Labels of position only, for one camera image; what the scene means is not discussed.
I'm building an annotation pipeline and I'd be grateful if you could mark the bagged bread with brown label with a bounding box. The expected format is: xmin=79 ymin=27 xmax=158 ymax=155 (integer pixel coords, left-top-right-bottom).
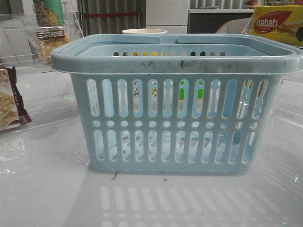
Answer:
xmin=36 ymin=28 xmax=70 ymax=65

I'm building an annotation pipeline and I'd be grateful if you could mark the light blue plastic basket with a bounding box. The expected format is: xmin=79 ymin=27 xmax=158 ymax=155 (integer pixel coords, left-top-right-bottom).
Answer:
xmin=51 ymin=34 xmax=303 ymax=174

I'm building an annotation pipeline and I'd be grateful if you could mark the white paper cup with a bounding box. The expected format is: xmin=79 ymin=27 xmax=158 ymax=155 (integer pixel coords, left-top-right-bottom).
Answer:
xmin=122 ymin=28 xmax=167 ymax=35

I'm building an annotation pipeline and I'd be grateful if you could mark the white cabinet in background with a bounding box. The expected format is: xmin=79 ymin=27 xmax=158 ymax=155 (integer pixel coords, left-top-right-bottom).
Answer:
xmin=146 ymin=0 xmax=190 ymax=34

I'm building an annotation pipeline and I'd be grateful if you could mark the clear acrylic shelf right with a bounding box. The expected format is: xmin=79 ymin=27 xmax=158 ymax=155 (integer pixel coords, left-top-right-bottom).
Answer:
xmin=241 ymin=14 xmax=303 ymax=130

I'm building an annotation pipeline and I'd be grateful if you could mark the clear acrylic shelf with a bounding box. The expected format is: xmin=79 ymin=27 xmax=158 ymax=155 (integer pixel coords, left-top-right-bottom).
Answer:
xmin=241 ymin=14 xmax=303 ymax=130
xmin=0 ymin=12 xmax=83 ymax=75

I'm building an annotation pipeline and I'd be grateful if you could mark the brown wafer snack packet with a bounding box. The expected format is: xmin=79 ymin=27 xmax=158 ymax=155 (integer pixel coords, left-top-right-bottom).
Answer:
xmin=0 ymin=67 xmax=32 ymax=131

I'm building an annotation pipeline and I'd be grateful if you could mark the green yellow cartoon package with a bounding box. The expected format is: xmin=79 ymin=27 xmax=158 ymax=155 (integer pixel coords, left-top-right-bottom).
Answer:
xmin=33 ymin=0 xmax=64 ymax=26

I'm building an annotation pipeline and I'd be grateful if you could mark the clear acrylic shelf left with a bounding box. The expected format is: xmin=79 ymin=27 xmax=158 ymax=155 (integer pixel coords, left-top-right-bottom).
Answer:
xmin=0 ymin=12 xmax=83 ymax=75

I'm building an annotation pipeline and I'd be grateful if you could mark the yellow nabati wafer box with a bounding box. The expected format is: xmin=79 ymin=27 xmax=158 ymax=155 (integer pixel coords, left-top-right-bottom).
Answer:
xmin=250 ymin=5 xmax=303 ymax=47

